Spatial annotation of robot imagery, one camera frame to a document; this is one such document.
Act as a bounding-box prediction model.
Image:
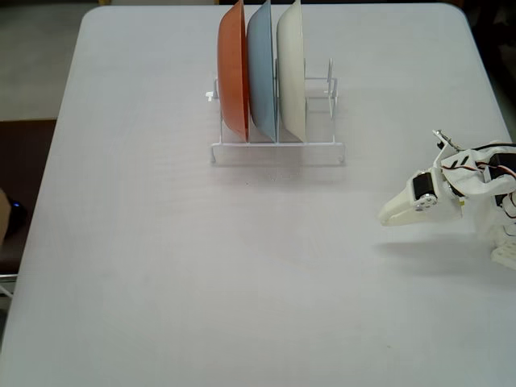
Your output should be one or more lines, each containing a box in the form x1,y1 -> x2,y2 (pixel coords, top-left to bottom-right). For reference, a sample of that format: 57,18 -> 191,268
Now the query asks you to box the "white wire dish rack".
204,57 -> 347,167

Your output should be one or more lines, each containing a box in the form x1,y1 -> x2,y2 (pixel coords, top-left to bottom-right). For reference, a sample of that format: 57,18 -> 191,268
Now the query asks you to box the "black computer mouse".
7,199 -> 28,235

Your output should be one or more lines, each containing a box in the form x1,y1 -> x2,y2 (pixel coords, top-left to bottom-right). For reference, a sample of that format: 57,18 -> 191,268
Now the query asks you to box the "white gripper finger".
377,186 -> 417,223
381,208 -> 422,229

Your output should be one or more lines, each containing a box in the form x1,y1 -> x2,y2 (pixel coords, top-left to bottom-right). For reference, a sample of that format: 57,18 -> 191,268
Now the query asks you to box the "white metal frame leg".
0,273 -> 19,302

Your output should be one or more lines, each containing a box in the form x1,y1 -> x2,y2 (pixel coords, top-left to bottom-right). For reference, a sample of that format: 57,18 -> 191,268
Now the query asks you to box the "wrist camera on white bracket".
431,128 -> 461,170

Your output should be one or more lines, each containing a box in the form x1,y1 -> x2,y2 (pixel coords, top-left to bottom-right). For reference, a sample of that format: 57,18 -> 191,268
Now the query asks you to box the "blue-grey plate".
246,0 -> 278,143

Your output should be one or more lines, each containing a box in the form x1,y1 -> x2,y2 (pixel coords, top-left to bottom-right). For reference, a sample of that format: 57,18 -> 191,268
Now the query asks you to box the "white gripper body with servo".
410,169 -> 464,223

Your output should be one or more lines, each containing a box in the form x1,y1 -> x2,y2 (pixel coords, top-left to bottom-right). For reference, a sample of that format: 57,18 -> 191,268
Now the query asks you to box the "white plate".
276,0 -> 309,143

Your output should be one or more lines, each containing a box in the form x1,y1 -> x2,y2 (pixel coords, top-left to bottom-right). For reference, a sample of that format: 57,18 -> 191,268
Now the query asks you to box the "person hand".
0,188 -> 12,248

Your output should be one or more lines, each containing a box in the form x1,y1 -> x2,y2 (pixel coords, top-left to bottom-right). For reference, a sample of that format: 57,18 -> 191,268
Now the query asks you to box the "orange plate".
217,0 -> 250,143

